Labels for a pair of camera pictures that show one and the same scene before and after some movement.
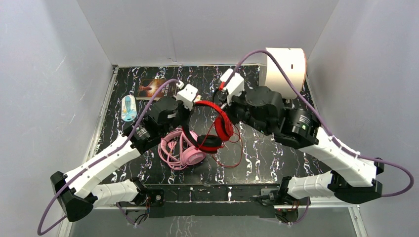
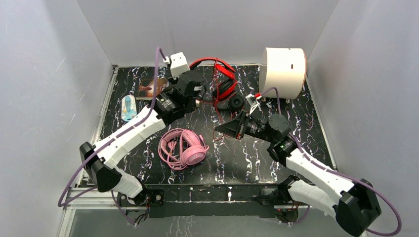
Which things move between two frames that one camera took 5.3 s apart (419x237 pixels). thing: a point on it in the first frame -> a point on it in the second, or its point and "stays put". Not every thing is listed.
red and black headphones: x=211 y=143 -> x=226 y=83
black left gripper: x=183 y=114 -> x=191 y=101
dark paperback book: x=148 y=89 stays put
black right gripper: x=230 y=108 -> x=233 y=128
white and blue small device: x=129 y=108 stays put
